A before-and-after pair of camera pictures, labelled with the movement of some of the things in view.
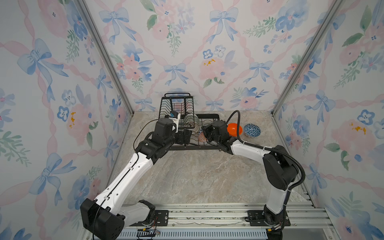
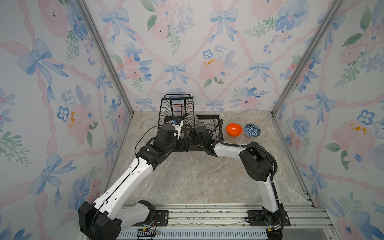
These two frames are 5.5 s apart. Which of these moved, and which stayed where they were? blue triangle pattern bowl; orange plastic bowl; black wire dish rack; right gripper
Moved: right gripper
Stayed: black wire dish rack; orange plastic bowl; blue triangle pattern bowl
